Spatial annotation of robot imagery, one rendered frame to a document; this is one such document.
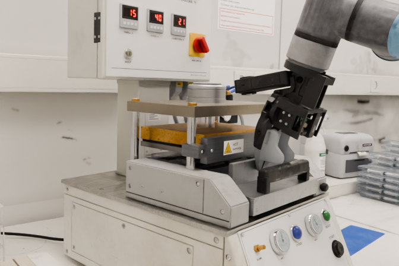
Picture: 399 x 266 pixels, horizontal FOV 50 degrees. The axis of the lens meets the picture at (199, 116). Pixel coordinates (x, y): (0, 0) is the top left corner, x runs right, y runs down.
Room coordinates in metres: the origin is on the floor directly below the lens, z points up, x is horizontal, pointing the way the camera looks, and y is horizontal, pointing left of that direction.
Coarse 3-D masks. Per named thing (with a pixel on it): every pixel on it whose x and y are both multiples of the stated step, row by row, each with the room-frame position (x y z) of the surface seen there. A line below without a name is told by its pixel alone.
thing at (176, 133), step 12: (204, 120) 0.87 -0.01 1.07; (144, 132) 0.86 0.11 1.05; (156, 132) 0.84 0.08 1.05; (168, 132) 0.81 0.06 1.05; (180, 132) 0.79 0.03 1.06; (204, 132) 0.78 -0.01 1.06; (216, 132) 0.79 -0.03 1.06; (228, 132) 0.81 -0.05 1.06; (240, 132) 0.84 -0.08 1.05; (144, 144) 0.86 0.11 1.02; (156, 144) 0.84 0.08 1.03; (168, 144) 0.82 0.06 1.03; (180, 144) 0.79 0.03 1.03
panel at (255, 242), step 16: (304, 208) 0.80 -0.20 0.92; (320, 208) 0.84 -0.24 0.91; (256, 224) 0.68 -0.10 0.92; (272, 224) 0.71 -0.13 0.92; (288, 224) 0.74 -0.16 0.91; (304, 224) 0.78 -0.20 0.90; (240, 240) 0.64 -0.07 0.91; (256, 240) 0.67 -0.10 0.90; (304, 240) 0.75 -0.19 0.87; (320, 240) 0.79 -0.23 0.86; (336, 240) 0.82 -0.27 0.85; (256, 256) 0.65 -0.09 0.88; (272, 256) 0.68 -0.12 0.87; (288, 256) 0.70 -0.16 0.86; (304, 256) 0.74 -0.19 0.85; (320, 256) 0.77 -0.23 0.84; (336, 256) 0.80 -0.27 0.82
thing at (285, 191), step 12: (240, 168) 0.76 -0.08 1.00; (252, 168) 0.79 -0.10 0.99; (240, 180) 0.76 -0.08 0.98; (252, 180) 0.79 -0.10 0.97; (288, 180) 0.80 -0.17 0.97; (300, 180) 0.81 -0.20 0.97; (312, 180) 0.82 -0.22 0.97; (252, 192) 0.71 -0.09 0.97; (276, 192) 0.72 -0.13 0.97; (288, 192) 0.75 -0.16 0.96; (300, 192) 0.79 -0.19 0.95; (312, 192) 0.82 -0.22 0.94; (252, 204) 0.67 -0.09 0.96; (264, 204) 0.70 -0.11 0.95; (276, 204) 0.72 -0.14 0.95
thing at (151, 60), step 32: (96, 0) 0.87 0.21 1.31; (128, 0) 0.89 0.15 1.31; (160, 0) 0.96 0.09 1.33; (192, 0) 1.04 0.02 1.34; (96, 32) 0.86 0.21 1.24; (128, 32) 0.89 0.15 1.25; (160, 32) 0.96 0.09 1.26; (192, 32) 1.04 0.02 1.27; (96, 64) 0.86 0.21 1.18; (128, 64) 0.90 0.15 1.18; (160, 64) 0.96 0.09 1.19; (192, 64) 1.04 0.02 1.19; (128, 96) 0.98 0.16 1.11; (160, 96) 1.00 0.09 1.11; (128, 128) 0.98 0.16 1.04
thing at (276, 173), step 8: (296, 160) 0.80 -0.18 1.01; (304, 160) 0.80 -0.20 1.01; (264, 168) 0.72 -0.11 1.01; (272, 168) 0.72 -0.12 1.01; (280, 168) 0.73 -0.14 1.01; (288, 168) 0.75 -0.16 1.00; (296, 168) 0.77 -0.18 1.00; (304, 168) 0.79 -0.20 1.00; (264, 176) 0.70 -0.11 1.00; (272, 176) 0.71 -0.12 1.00; (280, 176) 0.73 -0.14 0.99; (288, 176) 0.75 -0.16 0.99; (304, 176) 0.81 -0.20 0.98; (264, 184) 0.70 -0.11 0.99; (264, 192) 0.70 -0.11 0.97
